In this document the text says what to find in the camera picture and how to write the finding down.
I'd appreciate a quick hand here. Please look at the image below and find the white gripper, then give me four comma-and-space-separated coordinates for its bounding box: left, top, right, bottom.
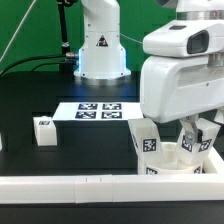
140, 20, 224, 145

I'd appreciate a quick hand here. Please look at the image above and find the white round stool seat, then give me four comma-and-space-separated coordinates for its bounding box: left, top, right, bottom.
138, 142, 203, 175

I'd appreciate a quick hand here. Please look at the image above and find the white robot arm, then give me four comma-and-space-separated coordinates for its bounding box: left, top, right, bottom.
74, 0, 224, 143

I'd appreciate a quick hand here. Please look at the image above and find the white marker tag sheet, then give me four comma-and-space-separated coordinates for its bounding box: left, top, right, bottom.
53, 102, 143, 121

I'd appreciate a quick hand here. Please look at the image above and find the white L-shaped fence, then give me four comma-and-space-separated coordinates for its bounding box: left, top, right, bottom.
0, 150, 224, 204

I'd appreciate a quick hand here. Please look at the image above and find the white block at left edge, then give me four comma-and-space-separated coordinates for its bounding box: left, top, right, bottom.
0, 133, 3, 151

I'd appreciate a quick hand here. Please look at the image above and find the thin white rod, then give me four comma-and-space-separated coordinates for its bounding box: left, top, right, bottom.
0, 0, 38, 64

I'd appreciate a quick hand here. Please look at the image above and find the black cable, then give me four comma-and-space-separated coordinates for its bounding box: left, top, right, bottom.
0, 54, 79, 78

